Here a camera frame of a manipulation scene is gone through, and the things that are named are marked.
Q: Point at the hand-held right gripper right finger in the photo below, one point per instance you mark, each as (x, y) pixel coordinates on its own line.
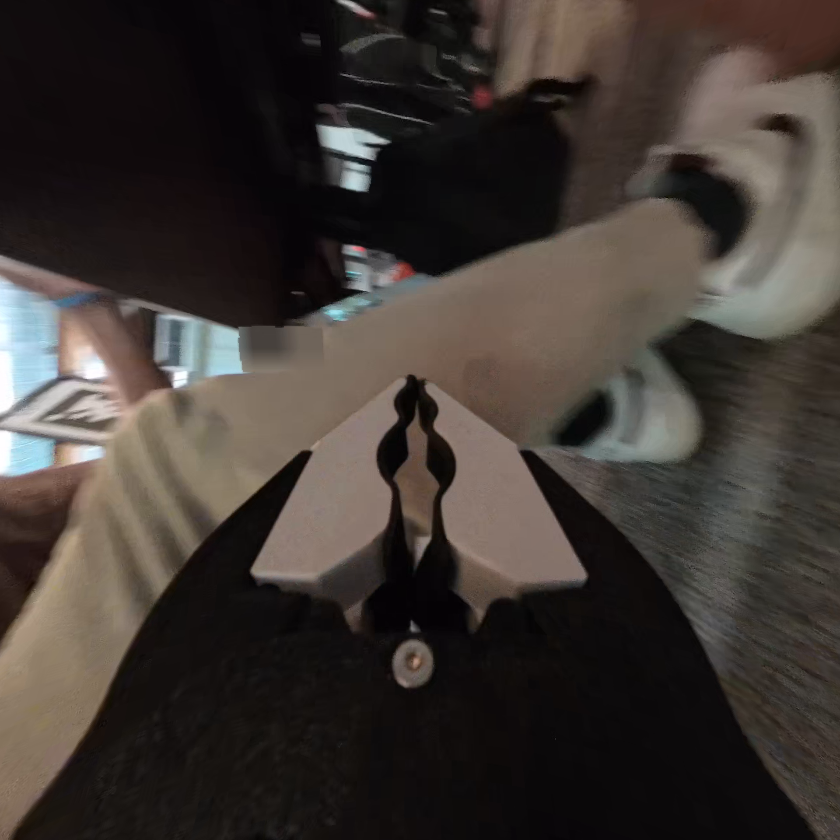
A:
(505, 518)

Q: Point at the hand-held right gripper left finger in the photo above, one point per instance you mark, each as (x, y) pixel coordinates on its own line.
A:
(328, 518)

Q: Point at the person's left forearm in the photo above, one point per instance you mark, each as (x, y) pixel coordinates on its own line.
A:
(115, 341)

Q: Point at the dark brown desk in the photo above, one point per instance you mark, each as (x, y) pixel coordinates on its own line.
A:
(138, 144)

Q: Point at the person's white black sneaker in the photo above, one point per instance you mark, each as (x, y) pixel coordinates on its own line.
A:
(633, 413)
(754, 197)

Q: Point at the person's beige trousers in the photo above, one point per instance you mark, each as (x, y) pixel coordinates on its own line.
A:
(459, 328)

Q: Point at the black white patterned object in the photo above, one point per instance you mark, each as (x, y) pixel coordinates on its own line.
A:
(59, 410)

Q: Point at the blue wristband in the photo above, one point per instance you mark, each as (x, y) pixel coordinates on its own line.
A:
(77, 300)

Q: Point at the black bag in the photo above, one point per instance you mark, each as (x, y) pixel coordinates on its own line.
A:
(469, 177)

